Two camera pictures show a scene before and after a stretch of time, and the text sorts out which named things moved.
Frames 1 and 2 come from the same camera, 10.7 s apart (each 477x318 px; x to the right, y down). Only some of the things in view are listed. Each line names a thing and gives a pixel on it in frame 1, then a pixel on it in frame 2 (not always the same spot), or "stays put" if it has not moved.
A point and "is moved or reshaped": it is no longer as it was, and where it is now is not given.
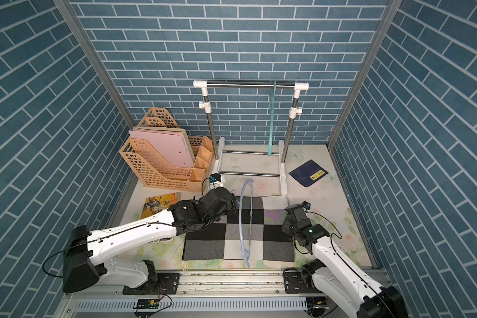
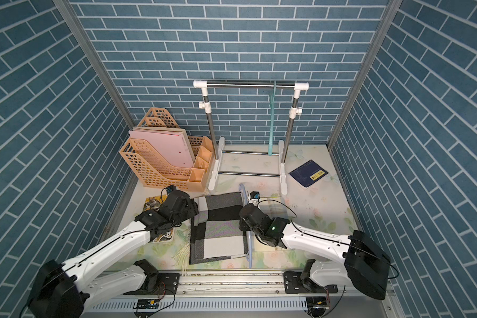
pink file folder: [170, 148] stays put
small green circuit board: [148, 303] stays put
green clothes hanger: [272, 99] stays put
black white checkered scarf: [254, 231] is moved or reshaped
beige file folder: [173, 129] stays put
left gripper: [231, 203] to [192, 207]
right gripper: [285, 224] to [243, 224]
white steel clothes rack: [218, 146] stays put
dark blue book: [308, 173] stays put
